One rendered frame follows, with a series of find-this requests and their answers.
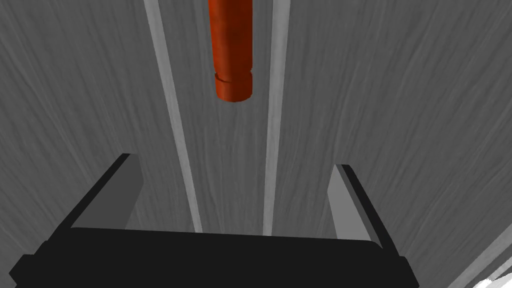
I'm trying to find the orange cylindrical handle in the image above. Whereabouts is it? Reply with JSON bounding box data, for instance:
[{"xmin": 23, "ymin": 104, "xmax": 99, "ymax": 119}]
[{"xmin": 207, "ymin": 0, "xmax": 254, "ymax": 103}]

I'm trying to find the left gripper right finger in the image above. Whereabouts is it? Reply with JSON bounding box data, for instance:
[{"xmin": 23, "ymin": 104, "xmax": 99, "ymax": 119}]
[{"xmin": 327, "ymin": 163, "xmax": 397, "ymax": 252}]

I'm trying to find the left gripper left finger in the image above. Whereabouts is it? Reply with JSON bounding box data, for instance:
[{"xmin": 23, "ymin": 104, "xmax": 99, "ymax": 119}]
[{"xmin": 59, "ymin": 152, "xmax": 145, "ymax": 231}]

